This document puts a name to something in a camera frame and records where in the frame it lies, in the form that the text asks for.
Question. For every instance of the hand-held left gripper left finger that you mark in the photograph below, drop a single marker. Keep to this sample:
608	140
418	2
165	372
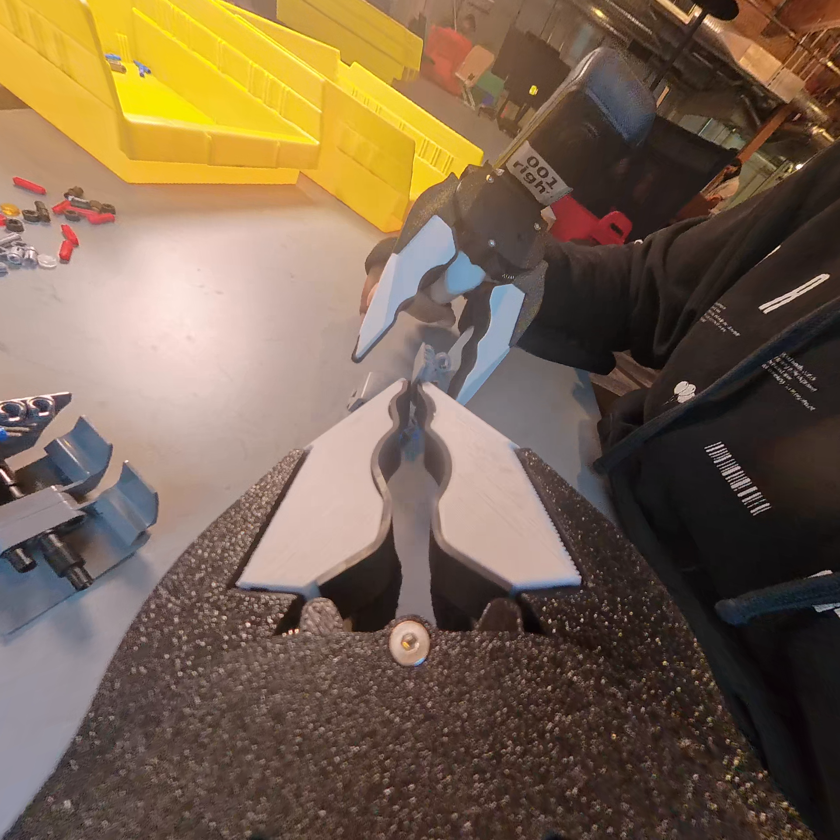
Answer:
308	518

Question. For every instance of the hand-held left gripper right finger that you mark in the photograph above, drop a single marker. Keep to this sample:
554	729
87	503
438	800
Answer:
505	518

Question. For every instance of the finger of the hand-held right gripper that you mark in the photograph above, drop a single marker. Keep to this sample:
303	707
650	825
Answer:
499	328
407	275

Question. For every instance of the blue brick pin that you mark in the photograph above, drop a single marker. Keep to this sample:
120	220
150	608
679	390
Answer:
412	433

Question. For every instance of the person's right forearm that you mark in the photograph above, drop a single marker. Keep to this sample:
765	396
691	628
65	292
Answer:
623	295

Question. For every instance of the grey desk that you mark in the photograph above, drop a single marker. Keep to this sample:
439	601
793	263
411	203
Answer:
197	328

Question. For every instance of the person's right hand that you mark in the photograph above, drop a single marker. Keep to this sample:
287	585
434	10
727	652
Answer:
433	308

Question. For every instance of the red chair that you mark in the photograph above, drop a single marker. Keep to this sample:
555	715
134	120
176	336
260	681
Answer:
590	223

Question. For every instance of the yellow plastic bin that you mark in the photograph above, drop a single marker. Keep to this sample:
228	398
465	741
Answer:
197	131
354	33
374	164

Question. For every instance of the red bean bag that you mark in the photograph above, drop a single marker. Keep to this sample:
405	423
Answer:
446	52

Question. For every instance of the person's black hoodie torso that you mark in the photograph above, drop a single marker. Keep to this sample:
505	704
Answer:
754	492

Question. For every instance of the pile of small brick parts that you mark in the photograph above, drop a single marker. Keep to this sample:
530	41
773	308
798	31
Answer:
65	210

